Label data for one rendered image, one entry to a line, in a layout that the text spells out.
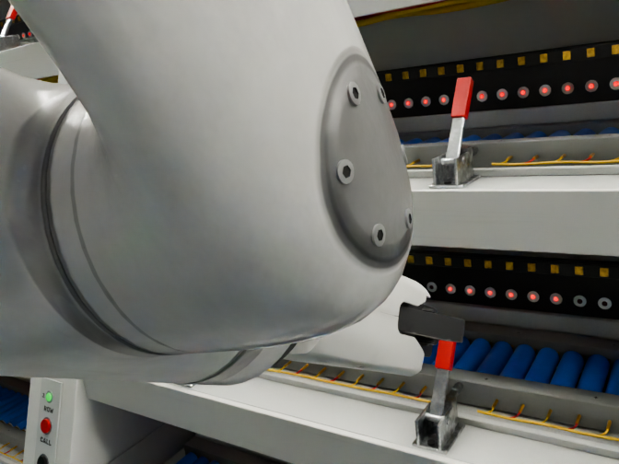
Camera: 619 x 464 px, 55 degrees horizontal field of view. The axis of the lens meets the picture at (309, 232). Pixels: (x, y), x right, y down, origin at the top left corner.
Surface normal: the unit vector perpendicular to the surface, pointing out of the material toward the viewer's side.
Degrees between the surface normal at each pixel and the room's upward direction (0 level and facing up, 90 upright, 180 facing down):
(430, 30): 90
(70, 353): 151
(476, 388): 110
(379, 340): 96
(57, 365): 158
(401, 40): 90
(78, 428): 90
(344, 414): 20
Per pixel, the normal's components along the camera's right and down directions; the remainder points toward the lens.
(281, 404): -0.13, -0.96
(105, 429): 0.82, 0.04
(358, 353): 0.66, 0.28
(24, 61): -0.55, 0.27
